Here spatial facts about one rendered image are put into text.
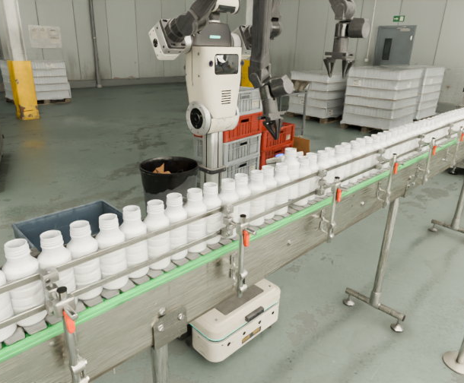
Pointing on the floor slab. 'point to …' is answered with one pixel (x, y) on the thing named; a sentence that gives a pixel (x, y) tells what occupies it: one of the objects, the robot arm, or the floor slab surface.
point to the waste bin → (164, 181)
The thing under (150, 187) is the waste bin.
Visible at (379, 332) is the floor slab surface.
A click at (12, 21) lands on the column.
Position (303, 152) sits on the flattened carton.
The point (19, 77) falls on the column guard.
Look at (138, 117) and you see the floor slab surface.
